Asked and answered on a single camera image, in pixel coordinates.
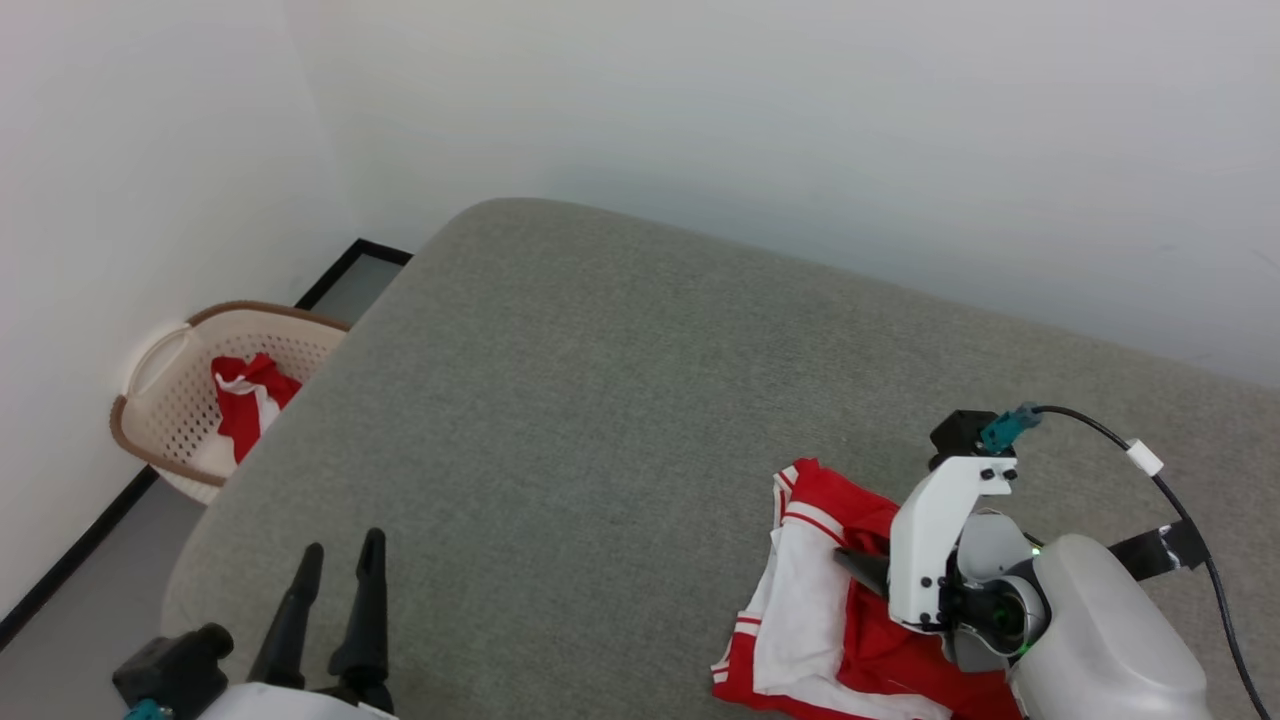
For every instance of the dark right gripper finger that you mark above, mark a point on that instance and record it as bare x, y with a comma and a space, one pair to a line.
872, 560
880, 585

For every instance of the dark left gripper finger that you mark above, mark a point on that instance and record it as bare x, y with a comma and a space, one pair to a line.
292, 630
368, 630

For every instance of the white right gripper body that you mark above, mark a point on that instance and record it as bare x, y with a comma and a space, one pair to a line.
930, 550

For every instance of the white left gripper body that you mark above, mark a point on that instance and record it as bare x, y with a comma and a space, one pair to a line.
300, 705

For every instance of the red and white jersey shirt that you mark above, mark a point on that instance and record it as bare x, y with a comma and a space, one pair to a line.
800, 600

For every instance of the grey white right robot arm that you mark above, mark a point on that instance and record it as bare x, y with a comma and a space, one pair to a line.
1100, 640

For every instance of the crumpled red white garment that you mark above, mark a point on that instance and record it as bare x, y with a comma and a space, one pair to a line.
245, 420

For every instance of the black skirting strip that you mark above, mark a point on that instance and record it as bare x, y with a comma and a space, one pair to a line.
80, 544

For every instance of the beige plastic laundry basket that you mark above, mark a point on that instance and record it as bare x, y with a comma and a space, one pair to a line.
170, 410

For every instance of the grey fabric sofa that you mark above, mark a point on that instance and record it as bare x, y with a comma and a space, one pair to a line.
600, 400

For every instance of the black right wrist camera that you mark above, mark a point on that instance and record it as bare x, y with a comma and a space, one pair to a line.
958, 435

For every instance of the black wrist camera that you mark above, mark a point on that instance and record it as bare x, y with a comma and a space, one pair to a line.
175, 670
958, 435

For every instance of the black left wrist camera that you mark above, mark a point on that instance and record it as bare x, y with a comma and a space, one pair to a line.
175, 670

